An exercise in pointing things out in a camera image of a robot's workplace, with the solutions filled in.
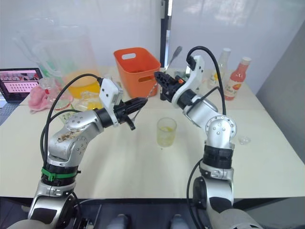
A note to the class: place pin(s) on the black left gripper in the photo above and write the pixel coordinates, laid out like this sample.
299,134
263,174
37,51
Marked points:
122,112

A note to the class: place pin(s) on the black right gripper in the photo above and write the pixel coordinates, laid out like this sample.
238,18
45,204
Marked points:
173,88

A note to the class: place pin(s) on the long metal stirring spoon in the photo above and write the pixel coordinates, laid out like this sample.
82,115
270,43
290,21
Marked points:
177,50

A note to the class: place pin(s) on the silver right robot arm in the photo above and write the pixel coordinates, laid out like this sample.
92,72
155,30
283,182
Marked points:
219,128

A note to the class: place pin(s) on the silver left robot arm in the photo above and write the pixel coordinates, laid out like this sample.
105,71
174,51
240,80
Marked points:
76,124

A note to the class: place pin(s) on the clear drinking glass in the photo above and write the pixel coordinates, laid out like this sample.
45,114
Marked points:
166,133

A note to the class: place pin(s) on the clear bottle white cap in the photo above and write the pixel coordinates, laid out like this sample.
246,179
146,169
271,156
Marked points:
222,64

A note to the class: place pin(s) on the pink juice bottle white cap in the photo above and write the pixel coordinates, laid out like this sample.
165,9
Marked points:
236,83

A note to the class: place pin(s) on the small clear plastic cap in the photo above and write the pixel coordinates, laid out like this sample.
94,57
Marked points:
244,140

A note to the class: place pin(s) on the orange plastic bin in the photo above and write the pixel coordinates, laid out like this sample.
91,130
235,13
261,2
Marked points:
133,69

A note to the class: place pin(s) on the clear bag with yellow pieces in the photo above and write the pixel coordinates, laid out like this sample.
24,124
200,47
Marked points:
89,101

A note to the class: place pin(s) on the black vertical pole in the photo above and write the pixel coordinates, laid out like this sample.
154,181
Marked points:
166,33

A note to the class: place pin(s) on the large clear plastic jug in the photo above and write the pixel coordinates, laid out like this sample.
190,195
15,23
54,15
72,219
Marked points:
81,81

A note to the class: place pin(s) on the clear cup with green print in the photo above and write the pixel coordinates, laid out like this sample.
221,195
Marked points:
51,63

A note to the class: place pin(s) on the pink cloth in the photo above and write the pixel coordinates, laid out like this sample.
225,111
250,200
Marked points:
38,100

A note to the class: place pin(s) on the grey rounded shape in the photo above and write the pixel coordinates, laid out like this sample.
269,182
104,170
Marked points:
179,221
119,221

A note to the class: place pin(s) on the open laptop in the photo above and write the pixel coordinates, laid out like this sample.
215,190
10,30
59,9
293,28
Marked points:
20,83

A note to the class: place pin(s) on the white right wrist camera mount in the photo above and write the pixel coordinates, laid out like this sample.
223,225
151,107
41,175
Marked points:
193,78

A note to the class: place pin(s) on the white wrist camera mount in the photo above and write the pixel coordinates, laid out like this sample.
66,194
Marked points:
108,91
193,78

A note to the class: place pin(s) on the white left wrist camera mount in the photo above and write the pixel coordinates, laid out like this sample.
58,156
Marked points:
108,91

